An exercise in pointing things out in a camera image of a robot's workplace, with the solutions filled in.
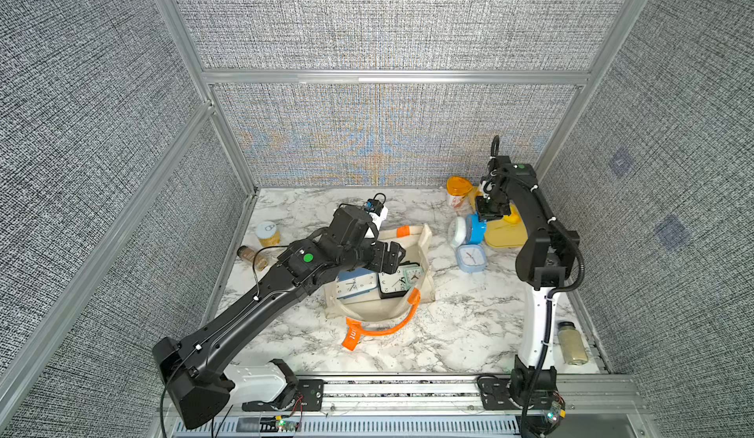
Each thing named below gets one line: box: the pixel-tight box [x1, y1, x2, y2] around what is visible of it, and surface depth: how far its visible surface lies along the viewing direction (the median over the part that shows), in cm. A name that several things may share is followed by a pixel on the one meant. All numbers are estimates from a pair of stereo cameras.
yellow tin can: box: [255, 220, 282, 248], surface depth 102 cm
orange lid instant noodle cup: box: [445, 175, 474, 211], surface depth 109 cm
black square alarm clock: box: [377, 266, 410, 300], surface depth 92 cm
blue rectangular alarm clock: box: [335, 267, 378, 300], surface depth 91 cm
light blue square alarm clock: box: [455, 243, 487, 274], surface depth 99 cm
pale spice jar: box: [556, 321, 589, 367], surface depth 81 cm
